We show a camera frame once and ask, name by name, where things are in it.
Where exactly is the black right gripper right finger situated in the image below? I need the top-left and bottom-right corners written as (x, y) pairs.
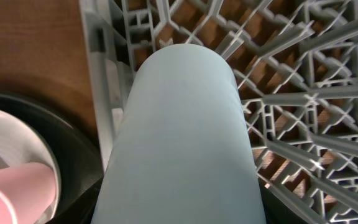
top-left (259, 180), bottom-right (306, 224)

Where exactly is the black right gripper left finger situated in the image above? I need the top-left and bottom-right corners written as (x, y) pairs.
top-left (47, 178), bottom-right (103, 224)

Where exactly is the pink cup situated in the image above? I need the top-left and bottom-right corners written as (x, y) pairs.
top-left (0, 162), bottom-right (57, 223)

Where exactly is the grey round plate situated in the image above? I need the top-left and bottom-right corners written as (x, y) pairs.
top-left (0, 110), bottom-right (61, 223)

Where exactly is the light blue cup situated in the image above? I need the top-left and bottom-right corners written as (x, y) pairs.
top-left (92, 44), bottom-right (265, 223)

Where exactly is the grey dishwasher rack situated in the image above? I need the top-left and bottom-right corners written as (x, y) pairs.
top-left (80, 0), bottom-right (358, 223)

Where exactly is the black round tray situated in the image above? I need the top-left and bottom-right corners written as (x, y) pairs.
top-left (0, 93), bottom-right (104, 221)

